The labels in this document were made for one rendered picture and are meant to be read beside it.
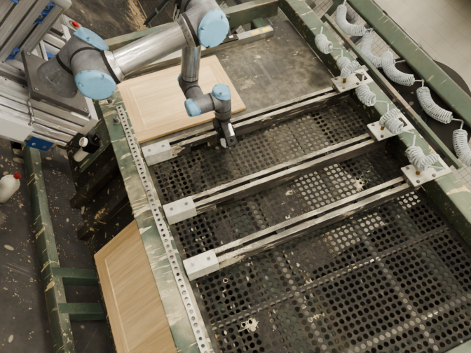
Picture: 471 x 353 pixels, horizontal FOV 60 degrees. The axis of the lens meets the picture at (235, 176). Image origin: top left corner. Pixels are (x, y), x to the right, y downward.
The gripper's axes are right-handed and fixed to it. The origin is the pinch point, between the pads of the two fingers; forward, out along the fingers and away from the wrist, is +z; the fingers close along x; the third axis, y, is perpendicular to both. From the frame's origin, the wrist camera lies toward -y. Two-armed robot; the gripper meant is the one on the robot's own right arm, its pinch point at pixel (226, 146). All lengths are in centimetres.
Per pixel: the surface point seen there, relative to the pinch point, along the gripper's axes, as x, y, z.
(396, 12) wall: -432, 353, 262
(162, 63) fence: 11, 68, -1
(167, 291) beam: 46, -57, -2
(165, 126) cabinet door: 22.9, 23.9, 0.1
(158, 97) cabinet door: 20.7, 45.2, 0.0
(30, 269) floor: 112, 3, 51
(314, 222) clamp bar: -17, -54, -4
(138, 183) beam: 44.0, -6.0, -2.5
